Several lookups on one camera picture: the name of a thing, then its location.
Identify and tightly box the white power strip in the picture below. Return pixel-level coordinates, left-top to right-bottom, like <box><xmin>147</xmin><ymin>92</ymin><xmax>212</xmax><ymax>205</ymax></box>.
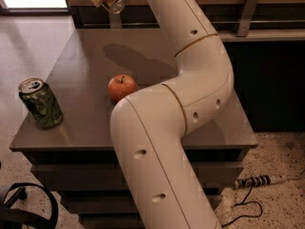
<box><xmin>234</xmin><ymin>175</ymin><xmax>287</xmax><ymax>190</ymax></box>

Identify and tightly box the red apple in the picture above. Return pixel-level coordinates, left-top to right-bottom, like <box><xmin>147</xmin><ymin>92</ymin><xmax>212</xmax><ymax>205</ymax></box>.
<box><xmin>108</xmin><ymin>74</ymin><xmax>137</xmax><ymax>101</ymax></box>

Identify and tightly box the green soda can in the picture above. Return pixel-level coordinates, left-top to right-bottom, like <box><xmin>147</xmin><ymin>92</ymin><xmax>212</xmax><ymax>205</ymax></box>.
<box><xmin>18</xmin><ymin>77</ymin><xmax>63</xmax><ymax>129</ymax></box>

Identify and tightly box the grey drawer cabinet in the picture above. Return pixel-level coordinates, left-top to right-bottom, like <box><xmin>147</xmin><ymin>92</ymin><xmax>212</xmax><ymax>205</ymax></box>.
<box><xmin>10</xmin><ymin>29</ymin><xmax>257</xmax><ymax>229</ymax></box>

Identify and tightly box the black power cable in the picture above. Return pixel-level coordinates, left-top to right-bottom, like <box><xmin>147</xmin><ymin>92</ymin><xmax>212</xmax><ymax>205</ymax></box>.
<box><xmin>218</xmin><ymin>184</ymin><xmax>264</xmax><ymax>229</ymax></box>

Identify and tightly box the right metal shelf bracket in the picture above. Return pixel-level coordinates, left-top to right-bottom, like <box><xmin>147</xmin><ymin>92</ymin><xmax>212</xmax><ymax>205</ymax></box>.
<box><xmin>236</xmin><ymin>0</ymin><xmax>258</xmax><ymax>37</ymax></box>

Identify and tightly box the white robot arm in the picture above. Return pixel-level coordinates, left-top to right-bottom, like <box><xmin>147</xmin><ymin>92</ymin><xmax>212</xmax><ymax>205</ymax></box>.
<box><xmin>110</xmin><ymin>0</ymin><xmax>234</xmax><ymax>229</ymax></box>

